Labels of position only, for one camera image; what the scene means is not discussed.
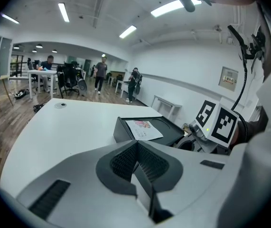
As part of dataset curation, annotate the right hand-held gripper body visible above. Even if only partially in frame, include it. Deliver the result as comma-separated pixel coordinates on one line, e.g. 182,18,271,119
188,100,240,154

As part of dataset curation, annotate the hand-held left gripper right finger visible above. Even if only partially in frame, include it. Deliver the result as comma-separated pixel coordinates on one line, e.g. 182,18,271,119
135,140,231,216

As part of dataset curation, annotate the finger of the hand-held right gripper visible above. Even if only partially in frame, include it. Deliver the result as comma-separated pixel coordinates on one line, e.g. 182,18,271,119
177,133,199,152

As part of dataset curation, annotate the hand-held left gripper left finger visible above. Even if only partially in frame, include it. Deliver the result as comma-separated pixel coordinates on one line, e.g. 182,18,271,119
16,140,155,228

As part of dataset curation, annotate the white pink-print packet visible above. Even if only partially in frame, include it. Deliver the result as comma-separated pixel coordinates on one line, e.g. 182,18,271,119
125,119,164,142

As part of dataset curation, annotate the black drawer box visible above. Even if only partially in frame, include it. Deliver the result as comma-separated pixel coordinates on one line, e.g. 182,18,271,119
113,116,186,147

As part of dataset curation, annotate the person's right forearm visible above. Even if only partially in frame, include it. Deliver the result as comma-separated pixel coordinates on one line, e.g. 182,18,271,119
230,105,269,149

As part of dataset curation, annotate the white desk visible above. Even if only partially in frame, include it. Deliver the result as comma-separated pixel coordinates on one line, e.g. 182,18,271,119
28,69,58,100
115,79,132,99
151,95,183,120

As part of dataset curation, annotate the grey-backed office chair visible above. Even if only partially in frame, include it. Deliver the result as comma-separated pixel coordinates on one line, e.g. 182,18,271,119
76,67,88,96

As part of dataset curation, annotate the black office chair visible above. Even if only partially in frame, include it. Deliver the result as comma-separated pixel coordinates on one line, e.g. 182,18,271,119
56,62,79,97

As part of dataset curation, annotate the ceiling light panel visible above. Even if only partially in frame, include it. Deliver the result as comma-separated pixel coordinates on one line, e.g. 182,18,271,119
58,2,70,23
150,0,202,18
0,13,19,25
119,25,137,39

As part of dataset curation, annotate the grey wall panel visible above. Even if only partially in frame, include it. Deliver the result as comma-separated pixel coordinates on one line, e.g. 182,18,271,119
218,66,239,92

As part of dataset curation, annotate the black hose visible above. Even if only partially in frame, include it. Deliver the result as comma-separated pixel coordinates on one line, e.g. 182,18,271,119
227,24,249,143

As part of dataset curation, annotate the black camera rig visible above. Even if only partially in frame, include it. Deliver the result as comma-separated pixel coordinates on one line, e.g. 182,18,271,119
227,24,266,75

